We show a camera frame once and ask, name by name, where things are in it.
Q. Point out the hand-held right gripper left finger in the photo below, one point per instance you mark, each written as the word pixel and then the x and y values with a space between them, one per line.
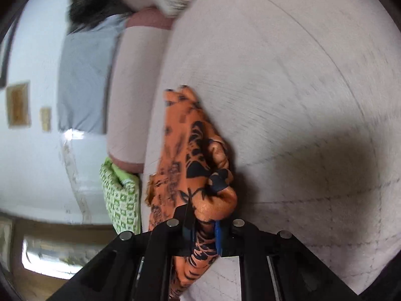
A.
pixel 187 233

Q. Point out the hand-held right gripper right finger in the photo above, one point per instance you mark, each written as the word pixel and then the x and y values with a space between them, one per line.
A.
pixel 218 240

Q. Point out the orange floral blouse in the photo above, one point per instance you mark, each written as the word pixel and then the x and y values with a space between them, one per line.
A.
pixel 188 150

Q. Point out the green patterned pillow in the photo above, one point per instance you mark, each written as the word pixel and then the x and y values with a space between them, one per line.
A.
pixel 122 194

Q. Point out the stained glass door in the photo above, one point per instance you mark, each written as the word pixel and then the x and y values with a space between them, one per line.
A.
pixel 56 254

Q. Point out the pink bolster cushion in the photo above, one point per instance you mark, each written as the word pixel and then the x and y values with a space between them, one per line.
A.
pixel 134 94

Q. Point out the grey pillow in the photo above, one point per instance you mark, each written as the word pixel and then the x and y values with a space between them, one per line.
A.
pixel 87 75

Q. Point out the black furry garment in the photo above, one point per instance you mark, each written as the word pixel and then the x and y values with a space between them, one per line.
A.
pixel 94 9

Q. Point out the tan wall picture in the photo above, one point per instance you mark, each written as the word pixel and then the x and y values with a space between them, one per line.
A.
pixel 45 119
pixel 18 105

